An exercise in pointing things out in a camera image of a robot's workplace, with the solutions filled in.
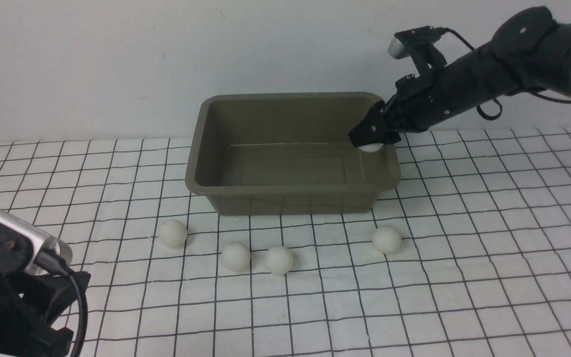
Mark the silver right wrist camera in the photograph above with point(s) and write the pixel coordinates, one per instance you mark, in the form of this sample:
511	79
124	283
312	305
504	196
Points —
419	45

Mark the olive plastic bin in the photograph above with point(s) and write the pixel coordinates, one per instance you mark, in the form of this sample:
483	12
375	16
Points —
287	154

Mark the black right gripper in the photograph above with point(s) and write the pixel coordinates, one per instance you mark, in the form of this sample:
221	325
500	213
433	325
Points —
424	101

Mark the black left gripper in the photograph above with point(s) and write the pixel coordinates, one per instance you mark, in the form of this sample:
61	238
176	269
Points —
29	305

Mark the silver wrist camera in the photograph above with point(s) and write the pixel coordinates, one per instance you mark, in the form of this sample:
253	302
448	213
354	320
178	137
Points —
20	244
419	45

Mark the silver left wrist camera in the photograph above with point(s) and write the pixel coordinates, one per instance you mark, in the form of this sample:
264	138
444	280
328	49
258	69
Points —
20	244

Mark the white ping-pong ball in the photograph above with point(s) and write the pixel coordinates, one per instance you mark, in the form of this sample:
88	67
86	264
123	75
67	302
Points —
173	234
387	239
236	256
370	148
279	260

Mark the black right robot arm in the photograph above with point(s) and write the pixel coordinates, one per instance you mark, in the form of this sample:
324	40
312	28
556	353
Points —
529	53

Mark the white checkered tablecloth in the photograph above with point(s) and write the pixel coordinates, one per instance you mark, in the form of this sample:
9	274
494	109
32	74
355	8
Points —
484	267

